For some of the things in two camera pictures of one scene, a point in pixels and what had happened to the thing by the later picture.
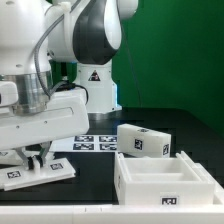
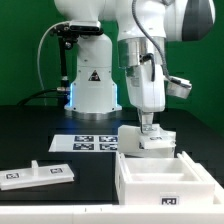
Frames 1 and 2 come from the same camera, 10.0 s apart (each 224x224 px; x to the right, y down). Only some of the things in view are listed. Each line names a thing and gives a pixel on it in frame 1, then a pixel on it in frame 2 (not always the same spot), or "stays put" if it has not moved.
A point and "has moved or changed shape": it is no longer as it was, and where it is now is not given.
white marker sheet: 88,143 stays put
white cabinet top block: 138,141 has moved or changed shape
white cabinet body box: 161,181 stays put
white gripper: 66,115 → 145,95
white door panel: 14,158 → 160,139
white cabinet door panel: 21,176 has moved or changed shape
